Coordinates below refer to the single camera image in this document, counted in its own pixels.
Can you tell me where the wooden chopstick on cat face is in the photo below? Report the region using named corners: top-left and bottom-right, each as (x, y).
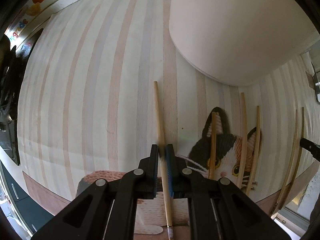
top-left (237, 93), bottom-right (247, 188)

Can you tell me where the white ceramic utensil holder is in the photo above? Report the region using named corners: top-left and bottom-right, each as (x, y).
top-left (169, 0), bottom-right (319, 86)

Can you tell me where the colourful printed package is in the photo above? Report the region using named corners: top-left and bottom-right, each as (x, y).
top-left (4, 0), bottom-right (53, 43)

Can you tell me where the striped cat print placemat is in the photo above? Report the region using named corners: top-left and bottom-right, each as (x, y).
top-left (17, 0), bottom-right (320, 217)

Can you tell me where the dark teal cabinet front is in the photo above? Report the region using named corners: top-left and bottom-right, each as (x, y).
top-left (1, 163), bottom-right (54, 235)

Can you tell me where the wooden chopstick outermost right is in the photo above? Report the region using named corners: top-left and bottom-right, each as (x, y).
top-left (276, 107), bottom-right (304, 211)

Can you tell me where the wooden chopstick on cat ear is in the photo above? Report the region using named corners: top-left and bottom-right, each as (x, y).
top-left (208, 112), bottom-right (216, 180)

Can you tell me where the dark stove top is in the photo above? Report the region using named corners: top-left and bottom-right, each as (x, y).
top-left (1, 28), bottom-right (43, 165)

